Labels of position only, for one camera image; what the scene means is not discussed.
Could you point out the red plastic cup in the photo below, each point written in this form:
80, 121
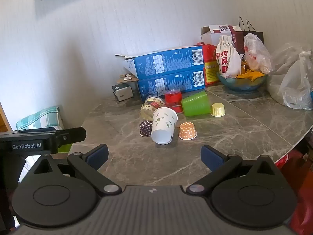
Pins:
173, 99

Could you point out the wooden furniture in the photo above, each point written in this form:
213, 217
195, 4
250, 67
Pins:
4, 120

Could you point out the red and yellow box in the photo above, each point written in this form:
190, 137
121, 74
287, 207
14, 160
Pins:
209, 63

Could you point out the white cloth pouch red print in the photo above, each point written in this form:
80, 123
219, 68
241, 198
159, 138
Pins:
228, 57

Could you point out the orange polka dot paper cup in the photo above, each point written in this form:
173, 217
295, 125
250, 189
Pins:
187, 131

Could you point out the blue cardboard box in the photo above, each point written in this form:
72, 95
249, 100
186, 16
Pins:
166, 62
171, 84

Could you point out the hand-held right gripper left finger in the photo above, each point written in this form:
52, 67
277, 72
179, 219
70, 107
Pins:
97, 155

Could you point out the clear plastic bag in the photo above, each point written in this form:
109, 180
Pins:
297, 88
258, 55
283, 53

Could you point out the brown cardboard piece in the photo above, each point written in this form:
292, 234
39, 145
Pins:
127, 78

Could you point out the yellow snack packets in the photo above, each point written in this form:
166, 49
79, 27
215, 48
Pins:
253, 74

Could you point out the glass bowl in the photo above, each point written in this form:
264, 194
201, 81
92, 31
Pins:
240, 84

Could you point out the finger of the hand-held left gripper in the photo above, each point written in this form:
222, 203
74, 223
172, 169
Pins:
73, 135

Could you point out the clear plastic cup patterned band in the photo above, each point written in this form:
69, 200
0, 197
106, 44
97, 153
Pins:
150, 105

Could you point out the red bag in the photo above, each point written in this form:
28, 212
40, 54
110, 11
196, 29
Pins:
298, 195

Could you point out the green plastic cup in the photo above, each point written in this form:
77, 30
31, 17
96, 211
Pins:
195, 104

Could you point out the lime green object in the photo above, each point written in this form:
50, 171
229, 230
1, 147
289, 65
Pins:
64, 148

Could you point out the dark maroon box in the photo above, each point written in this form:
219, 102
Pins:
236, 38

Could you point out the dark purple polka dot cup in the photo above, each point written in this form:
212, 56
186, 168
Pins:
146, 127

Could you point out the white printed paper cup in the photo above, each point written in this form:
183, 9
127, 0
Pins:
163, 127

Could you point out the yellow paper baking cup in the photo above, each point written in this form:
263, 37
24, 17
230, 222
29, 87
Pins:
218, 109

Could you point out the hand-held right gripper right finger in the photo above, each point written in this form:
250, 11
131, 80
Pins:
211, 158

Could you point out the green plaid cushion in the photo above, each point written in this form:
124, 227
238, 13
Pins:
39, 120

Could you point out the white and red open carton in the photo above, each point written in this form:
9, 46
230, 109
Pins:
212, 34

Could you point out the small white and black device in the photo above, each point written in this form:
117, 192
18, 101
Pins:
122, 93

